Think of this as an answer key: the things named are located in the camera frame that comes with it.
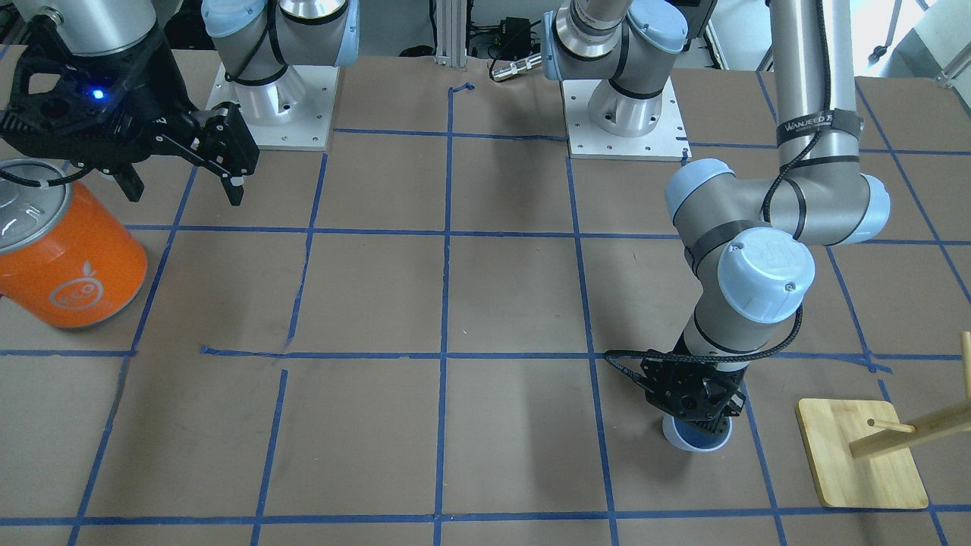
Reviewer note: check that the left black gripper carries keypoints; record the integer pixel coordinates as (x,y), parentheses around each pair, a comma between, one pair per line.
(721,396)

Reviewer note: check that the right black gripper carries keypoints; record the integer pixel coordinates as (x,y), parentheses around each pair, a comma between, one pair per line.
(161,125)

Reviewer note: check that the light blue plastic cup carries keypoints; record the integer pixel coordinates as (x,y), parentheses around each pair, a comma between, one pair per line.
(684,436)

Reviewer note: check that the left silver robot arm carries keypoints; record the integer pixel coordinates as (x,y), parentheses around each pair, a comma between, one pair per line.
(747,241)

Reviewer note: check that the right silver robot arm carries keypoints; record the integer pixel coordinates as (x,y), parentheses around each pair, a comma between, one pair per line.
(257,40)

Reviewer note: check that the wooden cup rack stand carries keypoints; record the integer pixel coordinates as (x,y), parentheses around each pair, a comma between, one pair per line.
(891,450)

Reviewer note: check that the large orange can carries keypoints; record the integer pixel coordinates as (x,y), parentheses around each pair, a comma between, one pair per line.
(64,257)

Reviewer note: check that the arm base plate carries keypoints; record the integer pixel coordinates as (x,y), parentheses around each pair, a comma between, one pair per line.
(293,113)
(603,124)

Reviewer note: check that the aluminium frame post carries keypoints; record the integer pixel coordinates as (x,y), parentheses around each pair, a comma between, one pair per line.
(450,28)

